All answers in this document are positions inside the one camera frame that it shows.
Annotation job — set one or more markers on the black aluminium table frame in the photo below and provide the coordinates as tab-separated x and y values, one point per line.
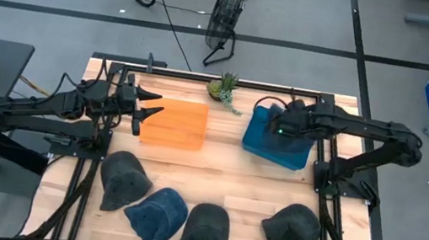
324	238

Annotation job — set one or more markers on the blue tray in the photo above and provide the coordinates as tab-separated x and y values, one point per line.
262	144

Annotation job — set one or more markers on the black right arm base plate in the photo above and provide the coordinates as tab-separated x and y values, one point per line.
358	186

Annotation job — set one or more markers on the black box under desk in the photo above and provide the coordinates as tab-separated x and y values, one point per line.
13	151

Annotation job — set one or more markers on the blue cap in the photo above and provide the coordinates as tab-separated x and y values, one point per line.
157	218

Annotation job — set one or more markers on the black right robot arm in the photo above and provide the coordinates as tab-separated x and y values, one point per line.
367	126

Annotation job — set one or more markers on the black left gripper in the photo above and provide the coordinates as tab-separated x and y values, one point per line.
128	96

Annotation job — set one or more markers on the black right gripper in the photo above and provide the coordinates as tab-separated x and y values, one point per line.
295	121

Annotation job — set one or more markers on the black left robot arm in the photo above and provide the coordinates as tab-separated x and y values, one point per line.
28	109

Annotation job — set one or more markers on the dark grey cap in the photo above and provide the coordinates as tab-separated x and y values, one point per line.
293	234
204	233
122	178

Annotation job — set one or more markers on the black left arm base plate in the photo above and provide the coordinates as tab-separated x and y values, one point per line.
65	151

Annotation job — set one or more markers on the small potted succulent plant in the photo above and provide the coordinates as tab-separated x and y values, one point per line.
223	88

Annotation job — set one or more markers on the orange tray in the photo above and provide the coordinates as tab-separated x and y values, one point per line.
175	125

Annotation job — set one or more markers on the black floor fan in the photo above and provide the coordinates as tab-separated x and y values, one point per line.
224	11

